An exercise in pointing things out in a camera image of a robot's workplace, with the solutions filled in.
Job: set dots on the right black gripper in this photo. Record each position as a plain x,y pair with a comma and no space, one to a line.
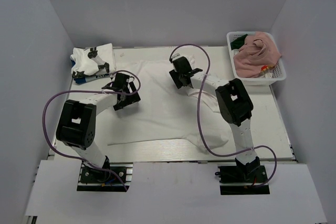
175,75

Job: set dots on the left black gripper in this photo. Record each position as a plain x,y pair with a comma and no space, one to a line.
132,98

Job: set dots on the white red-print t-shirt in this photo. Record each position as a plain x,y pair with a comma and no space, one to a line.
166,112

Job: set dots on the dark green t-shirt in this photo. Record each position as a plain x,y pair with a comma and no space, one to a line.
238,42

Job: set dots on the pink t-shirt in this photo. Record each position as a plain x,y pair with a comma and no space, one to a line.
257,54

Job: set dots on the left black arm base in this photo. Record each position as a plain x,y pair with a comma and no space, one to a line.
91,180

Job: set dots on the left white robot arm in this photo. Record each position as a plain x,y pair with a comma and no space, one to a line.
77,124

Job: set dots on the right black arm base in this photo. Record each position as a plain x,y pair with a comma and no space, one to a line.
233,183

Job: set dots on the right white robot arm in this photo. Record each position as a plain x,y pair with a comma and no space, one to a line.
235,107

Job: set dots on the folded white printed t-shirt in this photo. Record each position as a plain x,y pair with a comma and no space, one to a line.
92,61

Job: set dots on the folded blue t-shirt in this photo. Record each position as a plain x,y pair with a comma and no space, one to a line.
81,79

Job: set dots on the white plastic basket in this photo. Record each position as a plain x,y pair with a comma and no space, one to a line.
279,72

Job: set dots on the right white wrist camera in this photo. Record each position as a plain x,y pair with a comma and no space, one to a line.
175,57

